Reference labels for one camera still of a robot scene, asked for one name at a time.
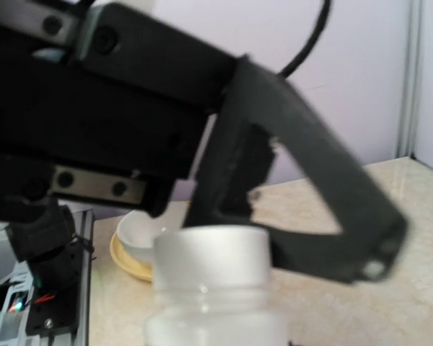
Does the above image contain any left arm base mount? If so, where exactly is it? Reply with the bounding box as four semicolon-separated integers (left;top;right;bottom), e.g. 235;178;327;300
0;205;94;345

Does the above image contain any small white pill bottle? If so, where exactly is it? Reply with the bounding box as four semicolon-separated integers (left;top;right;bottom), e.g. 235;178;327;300
143;225;289;345

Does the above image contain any beige plate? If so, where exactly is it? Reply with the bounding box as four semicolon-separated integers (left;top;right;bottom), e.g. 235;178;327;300
109;232;152;283

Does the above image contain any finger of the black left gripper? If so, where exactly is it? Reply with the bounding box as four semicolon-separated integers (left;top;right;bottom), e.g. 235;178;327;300
185;57;408;283

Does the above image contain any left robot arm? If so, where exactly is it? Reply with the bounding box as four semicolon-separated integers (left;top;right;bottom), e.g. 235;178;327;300
0;1;407;283

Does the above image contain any white bowl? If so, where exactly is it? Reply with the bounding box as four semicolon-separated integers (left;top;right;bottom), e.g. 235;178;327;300
116;201;189;265

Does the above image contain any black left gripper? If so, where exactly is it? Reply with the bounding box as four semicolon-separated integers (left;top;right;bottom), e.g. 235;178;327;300
0;1;237;220

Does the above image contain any left aluminium frame post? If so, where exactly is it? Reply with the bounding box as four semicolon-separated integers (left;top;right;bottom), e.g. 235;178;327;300
395;0;425;158

